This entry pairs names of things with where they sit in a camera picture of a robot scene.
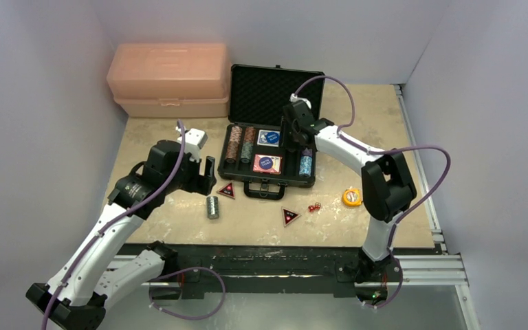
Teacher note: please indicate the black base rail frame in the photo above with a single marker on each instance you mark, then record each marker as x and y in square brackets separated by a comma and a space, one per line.
[202, 269]

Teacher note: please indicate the brown lower chip stack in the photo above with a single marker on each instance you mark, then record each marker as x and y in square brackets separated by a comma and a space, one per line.
[231, 152]

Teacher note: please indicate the dark red chip stack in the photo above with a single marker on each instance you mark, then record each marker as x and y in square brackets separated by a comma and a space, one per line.
[249, 136]

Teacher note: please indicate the grey poker chip stack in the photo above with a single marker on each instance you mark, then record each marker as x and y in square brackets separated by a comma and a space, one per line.
[212, 207]

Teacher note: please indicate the green chip stack in case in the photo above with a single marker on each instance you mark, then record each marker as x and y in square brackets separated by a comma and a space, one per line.
[246, 152]

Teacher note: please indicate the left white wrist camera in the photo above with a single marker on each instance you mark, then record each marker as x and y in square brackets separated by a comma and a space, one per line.
[193, 141]

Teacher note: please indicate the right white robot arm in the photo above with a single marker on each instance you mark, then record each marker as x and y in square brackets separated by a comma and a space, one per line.
[387, 189]

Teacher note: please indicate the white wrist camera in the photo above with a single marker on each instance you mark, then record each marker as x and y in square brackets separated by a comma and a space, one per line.
[294, 98]
[193, 141]

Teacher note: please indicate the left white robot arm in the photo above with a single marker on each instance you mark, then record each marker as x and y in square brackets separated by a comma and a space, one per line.
[81, 293]

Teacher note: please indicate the blue card deck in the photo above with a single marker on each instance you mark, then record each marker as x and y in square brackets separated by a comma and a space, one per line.
[268, 138]

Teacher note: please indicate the black poker set case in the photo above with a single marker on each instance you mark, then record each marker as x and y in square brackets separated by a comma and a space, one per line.
[257, 98]

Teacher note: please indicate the yellow measuring tape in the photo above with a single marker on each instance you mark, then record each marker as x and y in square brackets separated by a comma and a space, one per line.
[352, 198]

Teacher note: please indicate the red triangular dealer button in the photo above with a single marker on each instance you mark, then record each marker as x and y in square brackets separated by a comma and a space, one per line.
[227, 190]

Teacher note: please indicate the orange chip stack in case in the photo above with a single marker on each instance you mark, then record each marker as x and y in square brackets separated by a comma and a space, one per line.
[235, 134]

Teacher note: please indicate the light blue chip stack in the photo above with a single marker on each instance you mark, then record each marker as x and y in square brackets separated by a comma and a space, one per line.
[305, 167]

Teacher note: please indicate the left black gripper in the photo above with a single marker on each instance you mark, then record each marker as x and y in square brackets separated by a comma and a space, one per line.
[200, 183]

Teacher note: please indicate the red card deck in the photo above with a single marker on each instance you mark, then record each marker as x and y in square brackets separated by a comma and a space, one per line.
[270, 164]

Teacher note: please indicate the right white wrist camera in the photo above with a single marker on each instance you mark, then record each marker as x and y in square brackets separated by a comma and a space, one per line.
[294, 98]

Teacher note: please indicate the pink plastic storage box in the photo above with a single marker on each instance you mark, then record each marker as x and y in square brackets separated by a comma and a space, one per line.
[171, 80]

